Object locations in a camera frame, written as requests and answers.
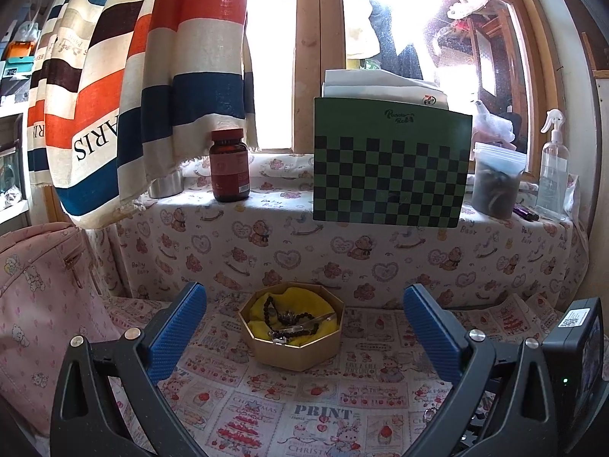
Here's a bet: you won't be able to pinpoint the pink printed packet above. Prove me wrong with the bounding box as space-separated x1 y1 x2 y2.
564 174 582 220

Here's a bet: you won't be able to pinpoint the striped curtain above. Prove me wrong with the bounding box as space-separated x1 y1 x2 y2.
26 0 260 229

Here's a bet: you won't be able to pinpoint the yellow cloth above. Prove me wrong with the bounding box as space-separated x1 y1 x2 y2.
246 287 341 347

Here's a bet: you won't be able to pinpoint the black bead bracelet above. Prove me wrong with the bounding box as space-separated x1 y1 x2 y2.
263 295 316 339

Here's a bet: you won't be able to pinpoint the wooden window frame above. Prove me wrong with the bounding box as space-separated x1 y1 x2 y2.
247 0 567 186

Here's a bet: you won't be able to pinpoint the strawberry print cloth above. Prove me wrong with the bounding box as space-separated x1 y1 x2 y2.
105 290 572 457

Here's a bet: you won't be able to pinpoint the octagonal cardboard box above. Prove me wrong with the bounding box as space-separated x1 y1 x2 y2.
238 282 344 372

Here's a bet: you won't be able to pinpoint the green checkered board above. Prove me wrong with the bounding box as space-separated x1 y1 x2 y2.
312 97 473 227

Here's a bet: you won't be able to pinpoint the brown pill bottle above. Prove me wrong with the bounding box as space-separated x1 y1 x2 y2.
210 128 251 203

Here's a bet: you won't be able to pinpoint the bear print cloth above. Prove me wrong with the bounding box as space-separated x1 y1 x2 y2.
114 150 591 310

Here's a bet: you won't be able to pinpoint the clear plastic container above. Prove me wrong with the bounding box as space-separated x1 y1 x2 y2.
471 142 528 219

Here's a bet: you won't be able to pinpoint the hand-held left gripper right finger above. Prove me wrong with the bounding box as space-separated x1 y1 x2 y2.
403 283 557 457

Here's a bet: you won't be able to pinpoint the silver metal cup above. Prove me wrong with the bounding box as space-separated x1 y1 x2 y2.
147 169 185 199

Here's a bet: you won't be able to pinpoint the pink bear print bag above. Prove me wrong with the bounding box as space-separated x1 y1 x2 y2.
0 221 122 439

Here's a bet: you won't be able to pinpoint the white folded papers behind board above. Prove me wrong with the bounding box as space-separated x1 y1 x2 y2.
322 69 450 111

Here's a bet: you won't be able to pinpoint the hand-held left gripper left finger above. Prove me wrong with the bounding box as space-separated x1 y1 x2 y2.
50 282 206 457

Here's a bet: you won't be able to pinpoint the clear spray bottle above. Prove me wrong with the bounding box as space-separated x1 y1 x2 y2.
537 109 570 215

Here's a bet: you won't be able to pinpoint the crumpled white plastic bag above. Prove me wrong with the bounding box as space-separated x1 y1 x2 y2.
471 100 517 144

